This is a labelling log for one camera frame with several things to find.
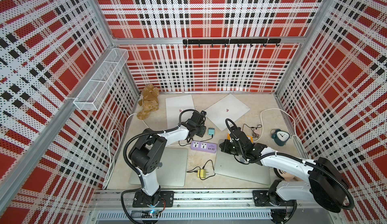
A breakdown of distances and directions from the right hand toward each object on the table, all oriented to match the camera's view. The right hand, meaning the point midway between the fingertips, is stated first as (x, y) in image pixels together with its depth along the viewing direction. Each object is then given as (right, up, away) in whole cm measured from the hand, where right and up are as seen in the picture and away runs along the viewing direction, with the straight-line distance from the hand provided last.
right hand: (221, 145), depth 84 cm
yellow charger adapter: (-11, -14, -4) cm, 18 cm away
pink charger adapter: (+23, +3, +11) cm, 26 cm away
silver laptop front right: (+3, -12, +2) cm, 12 cm away
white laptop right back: (+10, +22, +28) cm, 37 cm away
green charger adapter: (-5, +6, +14) cm, 16 cm away
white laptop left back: (-32, +23, +28) cm, 48 cm away
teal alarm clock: (+38, +3, +9) cm, 39 cm away
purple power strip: (-10, -2, +5) cm, 12 cm away
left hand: (-10, +8, +12) cm, 18 cm away
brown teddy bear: (-46, +25, +14) cm, 54 cm away
